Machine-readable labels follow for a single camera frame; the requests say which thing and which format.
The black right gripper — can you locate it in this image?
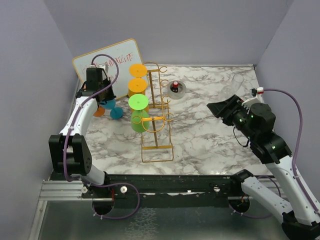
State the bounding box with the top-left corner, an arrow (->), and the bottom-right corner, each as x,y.
207,93 -> 258,141

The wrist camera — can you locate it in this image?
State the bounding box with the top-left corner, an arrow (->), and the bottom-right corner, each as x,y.
242,87 -> 264,109
90,63 -> 109,75

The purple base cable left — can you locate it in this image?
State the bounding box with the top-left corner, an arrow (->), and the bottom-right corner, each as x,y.
91,182 -> 141,221

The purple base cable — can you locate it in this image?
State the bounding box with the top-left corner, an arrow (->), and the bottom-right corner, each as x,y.
232,174 -> 282,220
91,182 -> 141,221

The gold wire wine glass rack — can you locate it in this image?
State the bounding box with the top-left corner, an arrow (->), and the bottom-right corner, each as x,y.
140,61 -> 174,163

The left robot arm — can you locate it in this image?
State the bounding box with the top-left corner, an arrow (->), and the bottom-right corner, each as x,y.
48,64 -> 116,198

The clear tape roll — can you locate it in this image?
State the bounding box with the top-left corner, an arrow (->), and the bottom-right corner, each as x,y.
167,80 -> 186,100

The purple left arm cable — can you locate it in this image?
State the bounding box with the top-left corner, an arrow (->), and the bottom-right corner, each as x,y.
62,53 -> 120,183

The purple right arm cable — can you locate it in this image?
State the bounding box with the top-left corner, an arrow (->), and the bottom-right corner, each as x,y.
262,88 -> 320,213

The orange plastic wine glass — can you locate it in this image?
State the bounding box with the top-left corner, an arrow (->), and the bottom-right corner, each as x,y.
93,106 -> 105,117

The frosted clear tumbler glass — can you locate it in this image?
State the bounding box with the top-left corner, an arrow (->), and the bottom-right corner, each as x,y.
218,85 -> 235,102

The black front rail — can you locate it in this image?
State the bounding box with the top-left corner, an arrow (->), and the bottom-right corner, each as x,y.
49,172 -> 288,210

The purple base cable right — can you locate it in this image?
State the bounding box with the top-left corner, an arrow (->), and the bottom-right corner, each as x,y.
232,174 -> 282,220

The blue plastic wine glass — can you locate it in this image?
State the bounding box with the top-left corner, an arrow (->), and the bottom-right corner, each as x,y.
100,98 -> 124,120

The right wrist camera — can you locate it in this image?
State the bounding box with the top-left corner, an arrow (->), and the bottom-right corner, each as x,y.
242,87 -> 264,109

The yellow plastic wine glass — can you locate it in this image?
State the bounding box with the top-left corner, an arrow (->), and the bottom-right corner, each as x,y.
128,78 -> 148,98
129,63 -> 148,78

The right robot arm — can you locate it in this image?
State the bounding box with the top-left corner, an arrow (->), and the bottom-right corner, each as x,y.
207,95 -> 320,240

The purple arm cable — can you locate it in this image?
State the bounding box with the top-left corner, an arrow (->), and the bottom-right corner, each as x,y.
62,53 -> 120,183
262,88 -> 320,213

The small bottle with red cap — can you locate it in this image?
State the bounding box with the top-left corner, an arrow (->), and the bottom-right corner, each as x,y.
170,81 -> 179,93

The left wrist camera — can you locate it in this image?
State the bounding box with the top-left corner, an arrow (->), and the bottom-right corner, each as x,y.
90,63 -> 109,75

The green plastic wine glass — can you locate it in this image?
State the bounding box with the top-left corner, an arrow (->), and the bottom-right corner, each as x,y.
128,93 -> 150,133

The small whiteboard with yellow frame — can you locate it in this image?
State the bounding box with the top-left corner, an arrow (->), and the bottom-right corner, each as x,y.
72,38 -> 143,99

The clear champagne flute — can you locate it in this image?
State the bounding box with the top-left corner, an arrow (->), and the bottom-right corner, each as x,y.
227,74 -> 244,94

